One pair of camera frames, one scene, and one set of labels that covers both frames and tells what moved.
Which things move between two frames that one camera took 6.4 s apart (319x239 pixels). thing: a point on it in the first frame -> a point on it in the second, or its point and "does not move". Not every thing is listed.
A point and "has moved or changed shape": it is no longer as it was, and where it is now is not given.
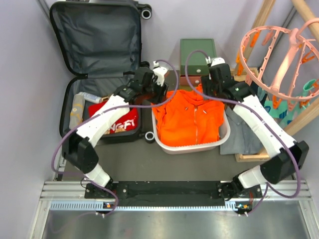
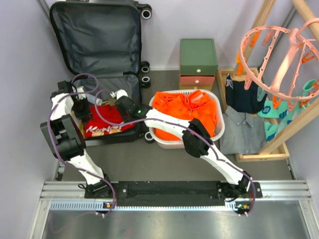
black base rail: x=172 y=192 does not move
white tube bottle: x=91 y=98 does not move
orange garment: x=191 y=118 has moved or changed shape
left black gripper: x=161 y=91 -> x=86 y=114
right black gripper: x=206 y=82 -> x=125 y=120
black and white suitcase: x=99 y=43 does not move
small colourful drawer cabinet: x=193 y=64 does not move
